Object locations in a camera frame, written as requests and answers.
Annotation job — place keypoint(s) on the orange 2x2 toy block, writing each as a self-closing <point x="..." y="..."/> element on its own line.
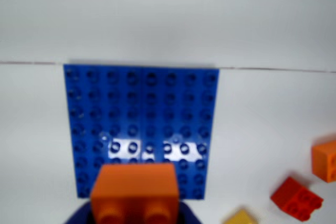
<point x="135" y="190"/>

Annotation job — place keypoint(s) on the red 2x2 toy block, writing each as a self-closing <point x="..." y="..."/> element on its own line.
<point x="296" y="197"/>

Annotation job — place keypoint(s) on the yellow toy block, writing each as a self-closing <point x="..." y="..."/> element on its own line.
<point x="240" y="217"/>

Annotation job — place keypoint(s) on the blue 8x8 studded base plate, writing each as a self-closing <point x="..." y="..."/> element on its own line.
<point x="141" y="108"/>

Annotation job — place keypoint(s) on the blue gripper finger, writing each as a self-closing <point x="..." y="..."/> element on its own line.
<point x="187" y="214"/>
<point x="80" y="214"/>

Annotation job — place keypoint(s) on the orange 2x4 toy block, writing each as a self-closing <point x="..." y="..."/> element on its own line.
<point x="325" y="159"/>

